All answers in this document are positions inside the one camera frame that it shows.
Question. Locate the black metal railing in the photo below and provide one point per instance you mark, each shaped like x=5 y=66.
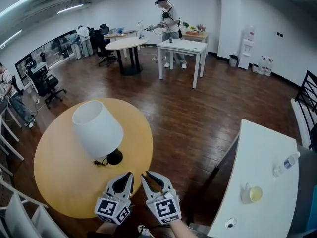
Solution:
x=300 y=87

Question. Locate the open laptop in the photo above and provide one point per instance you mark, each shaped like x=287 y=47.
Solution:
x=120 y=30

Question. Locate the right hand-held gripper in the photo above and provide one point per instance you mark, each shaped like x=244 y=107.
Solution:
x=166 y=208

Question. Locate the white square table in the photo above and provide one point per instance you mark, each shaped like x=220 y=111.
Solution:
x=183 y=46

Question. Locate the long ceiling tube light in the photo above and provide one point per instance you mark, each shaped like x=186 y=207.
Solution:
x=17 y=5
x=10 y=39
x=70 y=9

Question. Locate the black office chair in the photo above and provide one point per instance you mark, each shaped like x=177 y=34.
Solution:
x=105 y=46
x=45 y=83
x=104 y=29

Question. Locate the clear plastic water bottle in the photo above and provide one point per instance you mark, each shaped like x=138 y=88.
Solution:
x=288 y=162

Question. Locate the wide dark window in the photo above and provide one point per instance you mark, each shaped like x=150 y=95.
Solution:
x=49 y=51

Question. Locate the long wooden desk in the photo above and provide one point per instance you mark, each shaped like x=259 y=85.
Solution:
x=116 y=35

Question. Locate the wooden side table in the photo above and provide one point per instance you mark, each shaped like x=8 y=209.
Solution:
x=201 y=36

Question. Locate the clear water jug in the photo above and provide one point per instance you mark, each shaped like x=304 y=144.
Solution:
x=268 y=68
x=261 y=66

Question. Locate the white shelf unit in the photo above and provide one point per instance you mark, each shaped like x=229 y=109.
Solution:
x=17 y=212

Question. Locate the pale yellow cup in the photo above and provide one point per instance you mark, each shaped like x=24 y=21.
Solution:
x=253 y=193

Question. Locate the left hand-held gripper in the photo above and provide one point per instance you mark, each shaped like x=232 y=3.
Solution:
x=109 y=207

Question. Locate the green potted plant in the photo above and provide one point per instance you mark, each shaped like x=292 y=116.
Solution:
x=185 y=25

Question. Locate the pink flower pot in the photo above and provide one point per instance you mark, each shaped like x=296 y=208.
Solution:
x=201 y=28

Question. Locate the orange tray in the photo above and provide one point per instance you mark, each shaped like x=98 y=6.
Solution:
x=192 y=32

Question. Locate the dark mug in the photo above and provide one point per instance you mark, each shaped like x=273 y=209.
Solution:
x=171 y=40

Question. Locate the light round table black base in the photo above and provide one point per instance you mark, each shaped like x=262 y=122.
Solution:
x=126 y=43

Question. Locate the person's white shoe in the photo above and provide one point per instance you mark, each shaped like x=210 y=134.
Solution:
x=144 y=232

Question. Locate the person's left forearm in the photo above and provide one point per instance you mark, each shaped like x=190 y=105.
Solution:
x=102 y=228

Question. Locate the round wooden table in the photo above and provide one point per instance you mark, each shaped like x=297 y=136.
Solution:
x=62 y=182

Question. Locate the white water dispenser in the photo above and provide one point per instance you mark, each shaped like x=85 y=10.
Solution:
x=246 y=51

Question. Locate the person's right forearm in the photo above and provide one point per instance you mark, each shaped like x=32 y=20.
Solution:
x=182 y=230

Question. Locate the small white bin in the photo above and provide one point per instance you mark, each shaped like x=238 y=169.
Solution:
x=255 y=68

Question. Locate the white rectangular table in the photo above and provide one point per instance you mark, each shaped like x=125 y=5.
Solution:
x=260 y=157

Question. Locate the white shade table lamp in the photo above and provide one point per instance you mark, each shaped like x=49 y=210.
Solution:
x=96 y=133

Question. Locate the grey trash bin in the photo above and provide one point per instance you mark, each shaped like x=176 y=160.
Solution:
x=233 y=61

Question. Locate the yellow flowers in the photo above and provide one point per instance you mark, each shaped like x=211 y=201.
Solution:
x=193 y=28

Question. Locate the dark brown table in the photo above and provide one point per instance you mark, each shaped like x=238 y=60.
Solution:
x=307 y=162

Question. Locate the silver desk lamp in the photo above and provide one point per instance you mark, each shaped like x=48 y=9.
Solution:
x=139 y=24

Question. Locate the black wall switch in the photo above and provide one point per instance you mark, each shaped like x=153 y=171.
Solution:
x=280 y=34

